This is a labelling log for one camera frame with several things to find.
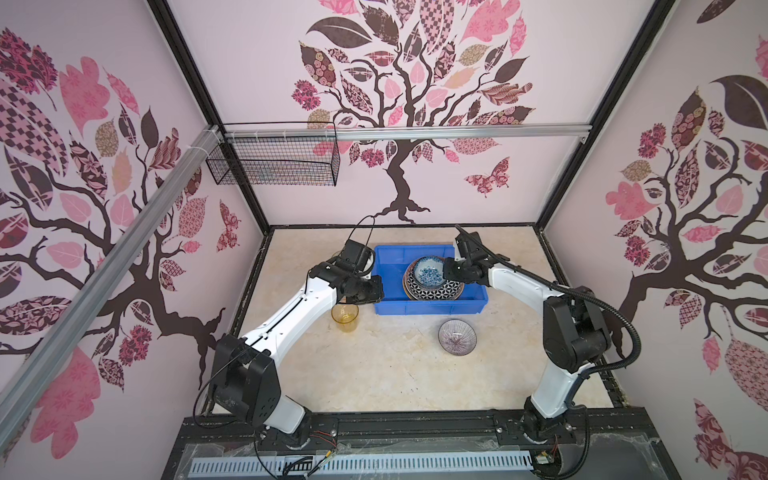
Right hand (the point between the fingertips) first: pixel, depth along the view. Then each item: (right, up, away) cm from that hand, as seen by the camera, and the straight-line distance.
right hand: (446, 265), depth 95 cm
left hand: (-21, -9, -14) cm, 27 cm away
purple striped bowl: (+2, -22, -6) cm, 23 cm away
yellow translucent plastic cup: (-32, -16, -4) cm, 36 cm away
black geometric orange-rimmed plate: (-9, -9, +2) cm, 13 cm away
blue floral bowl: (-5, -2, +3) cm, 6 cm away
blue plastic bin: (-18, +1, +12) cm, 22 cm away
